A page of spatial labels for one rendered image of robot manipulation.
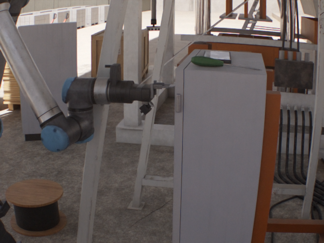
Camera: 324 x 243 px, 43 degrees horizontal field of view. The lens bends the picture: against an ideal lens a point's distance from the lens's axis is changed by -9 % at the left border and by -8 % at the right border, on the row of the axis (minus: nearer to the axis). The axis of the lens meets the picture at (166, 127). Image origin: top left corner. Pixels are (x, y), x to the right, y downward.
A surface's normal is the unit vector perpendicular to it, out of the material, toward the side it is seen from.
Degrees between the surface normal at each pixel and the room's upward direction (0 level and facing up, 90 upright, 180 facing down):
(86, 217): 87
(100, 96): 102
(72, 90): 77
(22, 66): 72
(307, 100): 90
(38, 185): 0
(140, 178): 93
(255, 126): 90
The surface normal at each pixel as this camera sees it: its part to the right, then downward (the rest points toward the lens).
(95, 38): -0.06, 0.29
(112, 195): 0.01, -0.95
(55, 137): -0.29, 0.34
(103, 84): -0.12, -0.46
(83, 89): -0.17, 0.00
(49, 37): 0.19, 0.29
